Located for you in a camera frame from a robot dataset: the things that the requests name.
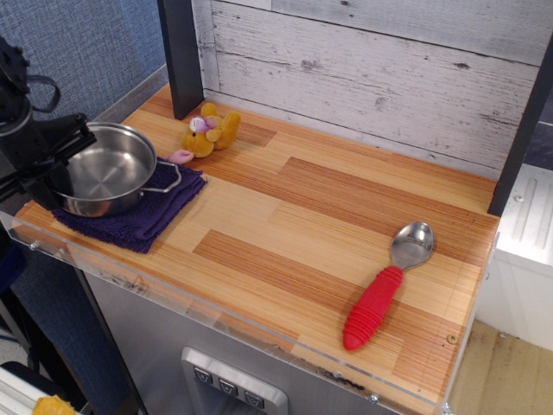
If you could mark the dark left vertical post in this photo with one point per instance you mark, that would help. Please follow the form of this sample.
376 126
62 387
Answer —
182 55

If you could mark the red-handled metal spoon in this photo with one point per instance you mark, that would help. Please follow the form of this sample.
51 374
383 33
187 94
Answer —
411 247

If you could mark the yellow plush toy animal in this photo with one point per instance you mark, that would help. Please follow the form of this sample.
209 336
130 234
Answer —
206 133

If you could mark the stainless steel cabinet front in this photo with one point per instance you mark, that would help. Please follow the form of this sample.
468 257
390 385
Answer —
181 365

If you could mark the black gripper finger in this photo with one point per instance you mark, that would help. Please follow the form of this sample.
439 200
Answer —
60 180
39 190

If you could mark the clear acrylic front guard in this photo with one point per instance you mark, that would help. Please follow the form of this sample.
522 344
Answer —
263 299

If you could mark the yellow object bottom left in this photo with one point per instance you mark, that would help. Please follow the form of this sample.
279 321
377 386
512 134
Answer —
52 405

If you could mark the dark right vertical post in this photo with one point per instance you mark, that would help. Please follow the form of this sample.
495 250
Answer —
531 115

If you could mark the white appliance at right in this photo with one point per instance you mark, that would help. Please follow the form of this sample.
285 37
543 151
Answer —
516 295

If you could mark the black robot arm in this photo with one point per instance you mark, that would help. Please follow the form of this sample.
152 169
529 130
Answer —
15 82

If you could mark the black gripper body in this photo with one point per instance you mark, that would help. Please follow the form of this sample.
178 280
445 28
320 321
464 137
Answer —
30 148

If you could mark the folded purple cloth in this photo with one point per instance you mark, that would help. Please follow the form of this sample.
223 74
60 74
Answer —
137 228

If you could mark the silver dispenser button panel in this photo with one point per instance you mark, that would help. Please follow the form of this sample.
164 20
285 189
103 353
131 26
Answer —
219 388

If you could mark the dark vertical post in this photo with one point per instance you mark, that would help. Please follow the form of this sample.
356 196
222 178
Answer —
531 115
182 55

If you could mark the stainless steel two-handled pan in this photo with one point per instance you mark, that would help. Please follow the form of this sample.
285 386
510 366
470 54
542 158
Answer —
111 175

